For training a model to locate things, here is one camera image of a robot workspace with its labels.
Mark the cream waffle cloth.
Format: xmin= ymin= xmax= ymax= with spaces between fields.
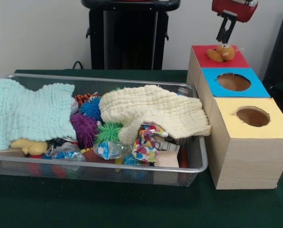
xmin=98 ymin=85 xmax=213 ymax=145

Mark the clear packet with blue print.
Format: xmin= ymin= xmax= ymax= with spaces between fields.
xmin=93 ymin=140 xmax=130 ymax=160

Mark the colourful polka dot paper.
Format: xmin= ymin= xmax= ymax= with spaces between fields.
xmin=132 ymin=124 xmax=168 ymax=163

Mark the white baseball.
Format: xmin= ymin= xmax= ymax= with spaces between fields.
xmin=70 ymin=97 xmax=80 ymax=114

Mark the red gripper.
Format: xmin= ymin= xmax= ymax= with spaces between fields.
xmin=212 ymin=0 xmax=258 ymax=45

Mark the blue spiky ball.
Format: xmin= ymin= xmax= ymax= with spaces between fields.
xmin=79 ymin=96 xmax=102 ymax=118

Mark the yellow plush toy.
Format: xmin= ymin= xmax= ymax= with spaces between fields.
xmin=10 ymin=139 xmax=48 ymax=155

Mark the small brown plush monkey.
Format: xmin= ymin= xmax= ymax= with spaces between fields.
xmin=206 ymin=45 xmax=236 ymax=63

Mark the wooden box with three holes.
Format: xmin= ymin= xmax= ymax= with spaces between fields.
xmin=186 ymin=45 xmax=283 ymax=190

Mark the purple spiky ball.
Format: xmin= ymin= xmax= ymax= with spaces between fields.
xmin=70 ymin=112 xmax=99 ymax=149

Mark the mint waffle cloth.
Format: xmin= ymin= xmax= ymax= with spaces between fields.
xmin=0 ymin=76 xmax=77 ymax=152

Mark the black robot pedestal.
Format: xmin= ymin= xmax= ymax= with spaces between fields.
xmin=81 ymin=0 xmax=181 ymax=70

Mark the shallow mesh bin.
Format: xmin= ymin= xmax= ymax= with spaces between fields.
xmin=0 ymin=73 xmax=208 ymax=188

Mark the green spiky ball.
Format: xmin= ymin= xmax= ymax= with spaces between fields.
xmin=95 ymin=122 xmax=123 ymax=144

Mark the tiger plush toy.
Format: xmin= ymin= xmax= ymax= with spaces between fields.
xmin=75 ymin=92 xmax=101 ymax=105

